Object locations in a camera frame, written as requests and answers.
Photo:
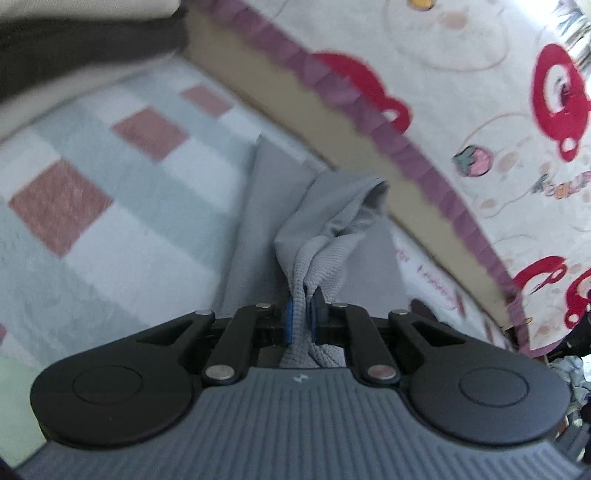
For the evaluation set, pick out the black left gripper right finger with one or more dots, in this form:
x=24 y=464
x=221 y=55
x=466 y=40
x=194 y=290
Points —
x=351 y=328

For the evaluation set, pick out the dark brown folded garment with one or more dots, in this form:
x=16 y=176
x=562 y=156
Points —
x=35 y=51

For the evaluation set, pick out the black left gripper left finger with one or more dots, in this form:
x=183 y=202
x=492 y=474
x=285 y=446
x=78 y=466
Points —
x=239 y=339

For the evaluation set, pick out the beige folded garment bottom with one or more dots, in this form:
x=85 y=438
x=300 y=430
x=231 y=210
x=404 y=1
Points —
x=21 y=109

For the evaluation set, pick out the checkered pastel rug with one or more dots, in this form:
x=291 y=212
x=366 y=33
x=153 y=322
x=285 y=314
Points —
x=120 y=211

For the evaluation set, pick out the cream folded garment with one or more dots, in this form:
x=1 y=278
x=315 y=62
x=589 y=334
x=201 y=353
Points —
x=132 y=12

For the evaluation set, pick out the pale green cloth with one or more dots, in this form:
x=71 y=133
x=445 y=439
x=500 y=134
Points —
x=20 y=433

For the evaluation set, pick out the light grey knit garment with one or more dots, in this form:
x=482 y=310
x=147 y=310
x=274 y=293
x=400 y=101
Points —
x=301 y=231

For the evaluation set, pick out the white quilt red pattern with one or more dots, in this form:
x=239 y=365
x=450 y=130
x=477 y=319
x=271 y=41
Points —
x=474 y=112

